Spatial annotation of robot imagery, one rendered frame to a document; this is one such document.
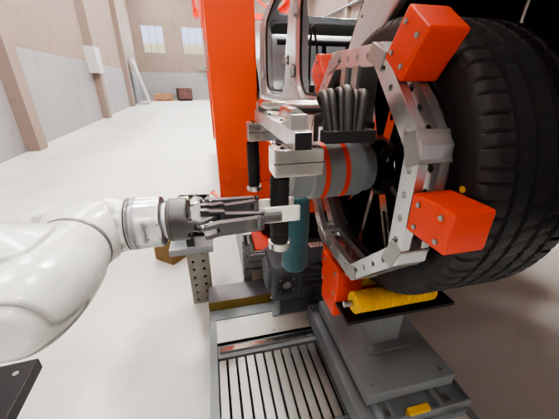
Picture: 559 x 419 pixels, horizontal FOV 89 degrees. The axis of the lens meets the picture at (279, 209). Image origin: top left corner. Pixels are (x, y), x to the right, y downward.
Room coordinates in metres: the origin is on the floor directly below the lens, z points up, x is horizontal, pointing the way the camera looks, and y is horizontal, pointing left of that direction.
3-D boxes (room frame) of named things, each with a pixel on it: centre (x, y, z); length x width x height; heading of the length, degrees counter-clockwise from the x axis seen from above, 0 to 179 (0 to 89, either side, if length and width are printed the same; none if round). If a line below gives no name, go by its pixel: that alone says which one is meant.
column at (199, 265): (1.20, 0.41, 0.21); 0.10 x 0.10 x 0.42; 13
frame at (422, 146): (0.71, -0.19, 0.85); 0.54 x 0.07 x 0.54; 13
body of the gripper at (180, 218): (0.46, 0.15, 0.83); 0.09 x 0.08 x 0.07; 103
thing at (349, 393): (0.75, -0.36, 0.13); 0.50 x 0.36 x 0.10; 13
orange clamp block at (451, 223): (0.41, -0.27, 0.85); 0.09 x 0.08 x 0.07; 13
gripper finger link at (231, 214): (0.45, 0.08, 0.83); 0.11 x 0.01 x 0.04; 92
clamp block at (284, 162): (0.50, -0.03, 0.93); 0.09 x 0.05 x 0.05; 103
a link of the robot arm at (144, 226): (0.44, 0.22, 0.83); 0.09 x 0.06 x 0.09; 13
